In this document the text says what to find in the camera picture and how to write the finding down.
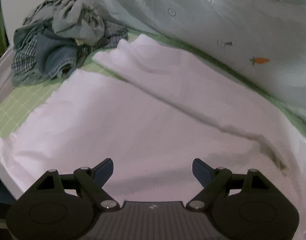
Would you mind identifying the pile of blue-grey clothes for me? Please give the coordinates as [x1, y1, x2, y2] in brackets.
[11, 21, 128, 83]

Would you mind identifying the carrot print quilt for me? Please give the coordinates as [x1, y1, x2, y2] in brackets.
[0, 0, 306, 124]

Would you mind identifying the clear plastic bag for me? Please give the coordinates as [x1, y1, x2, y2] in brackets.
[0, 47, 16, 110]

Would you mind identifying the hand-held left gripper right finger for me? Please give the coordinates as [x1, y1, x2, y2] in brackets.
[187, 158, 272, 210]

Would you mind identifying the white panel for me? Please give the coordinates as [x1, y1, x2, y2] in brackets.
[0, 0, 26, 53]

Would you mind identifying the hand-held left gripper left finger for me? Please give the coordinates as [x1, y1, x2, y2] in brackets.
[34, 158, 119, 210]

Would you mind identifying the grey garment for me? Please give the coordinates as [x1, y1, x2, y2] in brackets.
[14, 0, 76, 48]

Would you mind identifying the green grid mat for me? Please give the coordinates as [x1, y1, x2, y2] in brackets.
[0, 29, 306, 143]

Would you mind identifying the white shirt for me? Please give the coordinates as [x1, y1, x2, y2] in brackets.
[0, 34, 306, 240]

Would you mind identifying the blue denim garment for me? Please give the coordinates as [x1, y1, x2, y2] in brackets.
[36, 34, 78, 79]

